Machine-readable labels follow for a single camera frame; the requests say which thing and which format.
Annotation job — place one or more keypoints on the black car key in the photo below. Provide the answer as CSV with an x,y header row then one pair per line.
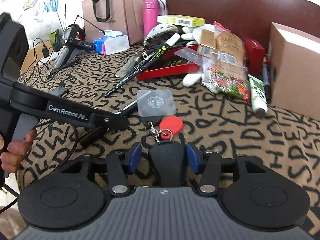
x,y
167,158

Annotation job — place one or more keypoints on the pink thermos bottle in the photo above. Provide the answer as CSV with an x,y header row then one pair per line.
x,y
151,10

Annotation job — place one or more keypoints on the colourful candy packet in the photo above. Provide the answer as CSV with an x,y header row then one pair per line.
x,y
218,82

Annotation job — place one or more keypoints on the black marker silver label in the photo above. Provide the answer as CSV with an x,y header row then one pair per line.
x,y
127,110

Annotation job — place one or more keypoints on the small red box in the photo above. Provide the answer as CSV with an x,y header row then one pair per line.
x,y
255,56

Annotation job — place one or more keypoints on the yellow-green small box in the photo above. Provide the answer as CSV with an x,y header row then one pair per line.
x,y
185,21

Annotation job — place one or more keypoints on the white pebble toy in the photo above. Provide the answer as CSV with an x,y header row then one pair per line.
x,y
191,79

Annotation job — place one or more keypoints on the red shallow tray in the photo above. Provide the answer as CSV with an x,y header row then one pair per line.
x,y
170,64

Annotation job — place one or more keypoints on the blue tissue pack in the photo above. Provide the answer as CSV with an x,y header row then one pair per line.
x,y
111,42

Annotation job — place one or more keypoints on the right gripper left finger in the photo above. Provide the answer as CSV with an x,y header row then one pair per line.
x,y
77,192

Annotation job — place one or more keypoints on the white floral pouch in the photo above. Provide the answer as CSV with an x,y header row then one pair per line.
x,y
160,29

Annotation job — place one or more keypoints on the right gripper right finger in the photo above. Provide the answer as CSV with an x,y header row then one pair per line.
x,y
249,192

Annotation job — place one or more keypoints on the large brown cardboard box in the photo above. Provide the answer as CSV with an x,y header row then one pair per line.
x,y
294,57

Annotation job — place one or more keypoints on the handheld camera gimbal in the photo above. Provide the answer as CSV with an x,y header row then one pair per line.
x,y
71,40

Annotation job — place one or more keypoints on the brown paper shopping bag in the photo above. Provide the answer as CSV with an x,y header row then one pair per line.
x,y
118,15

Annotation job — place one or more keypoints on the red key fob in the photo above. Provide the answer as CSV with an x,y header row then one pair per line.
x,y
170,126

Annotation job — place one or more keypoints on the leopard letter print tablecloth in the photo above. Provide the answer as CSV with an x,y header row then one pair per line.
x,y
285,141

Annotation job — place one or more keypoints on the clear adhesive hook sheet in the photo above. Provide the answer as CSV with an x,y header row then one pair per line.
x,y
155,102

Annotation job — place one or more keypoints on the packaged brown biscuits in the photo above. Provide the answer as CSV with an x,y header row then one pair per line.
x,y
231,53

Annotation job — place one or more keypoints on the black marker by box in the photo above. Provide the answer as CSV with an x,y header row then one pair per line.
x,y
266,80

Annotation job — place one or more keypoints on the green white tube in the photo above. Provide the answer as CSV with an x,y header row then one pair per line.
x,y
258,97

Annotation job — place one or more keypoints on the green yellow highlighter marker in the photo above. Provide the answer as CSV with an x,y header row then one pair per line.
x,y
154,56

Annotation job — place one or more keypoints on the person's left hand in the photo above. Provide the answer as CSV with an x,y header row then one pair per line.
x,y
16,152

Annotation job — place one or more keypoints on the dark brown headboard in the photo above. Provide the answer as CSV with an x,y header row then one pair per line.
x,y
252,18

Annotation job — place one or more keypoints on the thin black marker pen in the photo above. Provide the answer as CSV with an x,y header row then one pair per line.
x,y
123,81

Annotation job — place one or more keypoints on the gold rectangular box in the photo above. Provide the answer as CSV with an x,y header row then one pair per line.
x,y
207,44

